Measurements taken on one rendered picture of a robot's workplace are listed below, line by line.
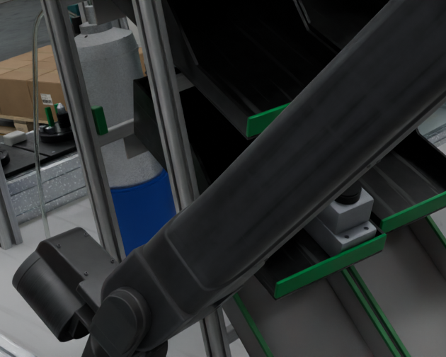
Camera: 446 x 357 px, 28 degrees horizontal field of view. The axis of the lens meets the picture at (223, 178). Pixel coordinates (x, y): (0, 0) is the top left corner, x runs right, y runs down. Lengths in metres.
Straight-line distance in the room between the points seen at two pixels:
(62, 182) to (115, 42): 0.57
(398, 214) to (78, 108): 0.36
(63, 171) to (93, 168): 1.13
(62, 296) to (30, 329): 0.95
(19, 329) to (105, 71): 0.49
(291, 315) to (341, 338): 0.06
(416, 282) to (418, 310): 0.04
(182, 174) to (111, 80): 0.81
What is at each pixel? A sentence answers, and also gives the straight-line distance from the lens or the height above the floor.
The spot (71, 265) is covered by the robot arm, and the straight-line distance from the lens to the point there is 0.65.
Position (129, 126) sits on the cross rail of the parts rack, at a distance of 1.03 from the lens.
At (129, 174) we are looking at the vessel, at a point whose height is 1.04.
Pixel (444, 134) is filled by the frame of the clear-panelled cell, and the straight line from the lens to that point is 2.11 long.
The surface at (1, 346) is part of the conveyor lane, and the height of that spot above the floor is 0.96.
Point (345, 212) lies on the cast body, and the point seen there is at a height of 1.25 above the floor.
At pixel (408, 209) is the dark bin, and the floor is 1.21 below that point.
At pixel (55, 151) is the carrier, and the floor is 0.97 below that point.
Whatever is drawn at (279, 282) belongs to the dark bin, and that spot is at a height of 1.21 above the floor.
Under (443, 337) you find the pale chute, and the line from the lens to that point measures 1.06.
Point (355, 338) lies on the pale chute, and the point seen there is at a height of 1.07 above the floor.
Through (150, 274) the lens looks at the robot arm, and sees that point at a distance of 0.58.
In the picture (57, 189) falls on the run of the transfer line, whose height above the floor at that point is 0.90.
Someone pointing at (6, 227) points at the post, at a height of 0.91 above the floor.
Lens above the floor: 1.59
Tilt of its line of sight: 20 degrees down
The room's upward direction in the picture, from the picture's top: 11 degrees counter-clockwise
